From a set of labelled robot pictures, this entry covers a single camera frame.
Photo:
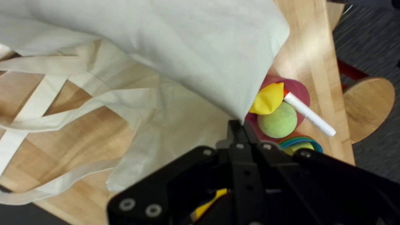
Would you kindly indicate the round wooden stool seat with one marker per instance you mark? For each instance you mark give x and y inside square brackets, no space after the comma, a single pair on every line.
[369,107]

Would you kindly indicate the cream tote bag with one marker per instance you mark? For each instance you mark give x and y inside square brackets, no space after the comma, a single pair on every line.
[188,46]

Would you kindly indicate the green tennis ball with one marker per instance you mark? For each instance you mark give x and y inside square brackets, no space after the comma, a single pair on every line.
[278,123]

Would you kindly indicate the white tube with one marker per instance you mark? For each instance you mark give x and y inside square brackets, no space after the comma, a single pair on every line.
[310,114]

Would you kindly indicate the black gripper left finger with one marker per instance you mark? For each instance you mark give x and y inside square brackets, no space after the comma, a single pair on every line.
[183,183]

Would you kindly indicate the yellow soft toy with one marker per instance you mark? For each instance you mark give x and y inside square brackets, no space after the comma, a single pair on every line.
[266,101]

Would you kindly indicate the teal rings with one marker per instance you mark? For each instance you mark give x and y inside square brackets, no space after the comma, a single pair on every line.
[301,143]

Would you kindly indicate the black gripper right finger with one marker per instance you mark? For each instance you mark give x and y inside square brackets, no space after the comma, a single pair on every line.
[329,188]

